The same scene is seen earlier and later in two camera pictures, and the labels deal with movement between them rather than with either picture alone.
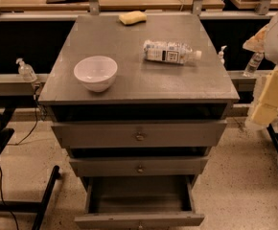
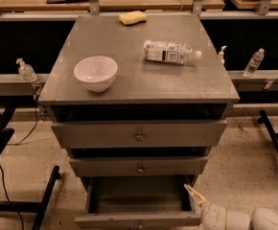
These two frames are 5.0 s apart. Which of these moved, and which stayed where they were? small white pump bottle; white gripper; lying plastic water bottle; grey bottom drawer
Moved: white gripper
Stayed: small white pump bottle; grey bottom drawer; lying plastic water bottle
